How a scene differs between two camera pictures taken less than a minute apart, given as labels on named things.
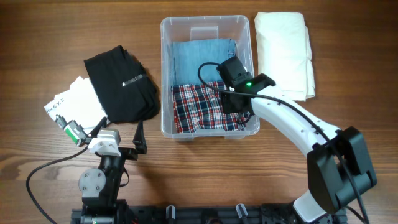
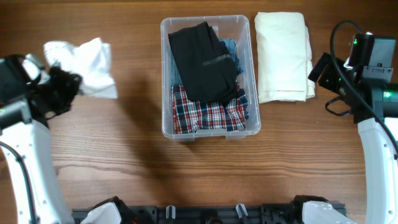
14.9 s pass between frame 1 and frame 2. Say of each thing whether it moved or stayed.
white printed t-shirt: moved
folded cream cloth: stayed
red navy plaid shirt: stayed
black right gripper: moved
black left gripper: moved
